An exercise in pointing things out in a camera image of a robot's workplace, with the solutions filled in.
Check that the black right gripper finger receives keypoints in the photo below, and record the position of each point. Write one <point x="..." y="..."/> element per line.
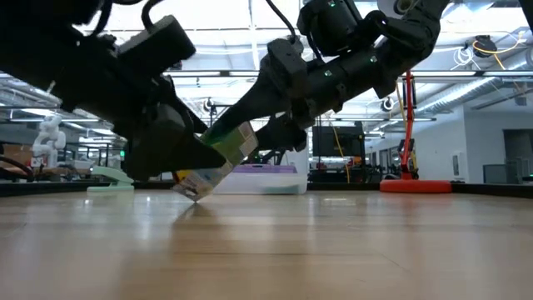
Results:
<point x="283" y="133"/>
<point x="258" y="104"/>

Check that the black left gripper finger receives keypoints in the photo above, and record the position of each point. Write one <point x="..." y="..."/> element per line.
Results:
<point x="166" y="146"/>

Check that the green crayon box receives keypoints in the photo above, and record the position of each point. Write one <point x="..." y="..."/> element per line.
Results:
<point x="233" y="150"/>

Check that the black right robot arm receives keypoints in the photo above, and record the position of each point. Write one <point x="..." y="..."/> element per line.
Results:
<point x="416" y="29"/>

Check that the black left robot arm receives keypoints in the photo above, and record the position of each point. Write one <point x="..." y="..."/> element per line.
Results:
<point x="41" y="50"/>

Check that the white round column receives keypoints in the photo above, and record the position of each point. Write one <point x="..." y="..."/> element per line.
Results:
<point x="297" y="158"/>

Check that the clear pencil case purple lid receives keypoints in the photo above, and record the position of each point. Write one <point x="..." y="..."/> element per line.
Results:
<point x="258" y="181"/>

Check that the black monitor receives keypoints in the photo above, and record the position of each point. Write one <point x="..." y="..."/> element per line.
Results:
<point x="337" y="146"/>

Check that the mint green stapler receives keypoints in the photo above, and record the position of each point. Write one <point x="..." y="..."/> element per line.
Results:
<point x="110" y="175"/>

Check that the cardboard box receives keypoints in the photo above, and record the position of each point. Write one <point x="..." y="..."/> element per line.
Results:
<point x="16" y="152"/>

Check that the red desk lamp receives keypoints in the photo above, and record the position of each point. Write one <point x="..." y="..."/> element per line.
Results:
<point x="416" y="186"/>

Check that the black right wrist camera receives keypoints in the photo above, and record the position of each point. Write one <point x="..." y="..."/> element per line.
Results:
<point x="287" y="62"/>

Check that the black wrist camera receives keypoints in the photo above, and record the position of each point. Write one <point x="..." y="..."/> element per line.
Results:
<point x="287" y="62"/>
<point x="158" y="41"/>

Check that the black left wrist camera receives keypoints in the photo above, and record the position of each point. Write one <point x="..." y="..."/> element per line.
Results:
<point x="158" y="41"/>

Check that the black aluminium table frame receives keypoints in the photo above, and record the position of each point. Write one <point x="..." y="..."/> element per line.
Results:
<point x="479" y="189"/>

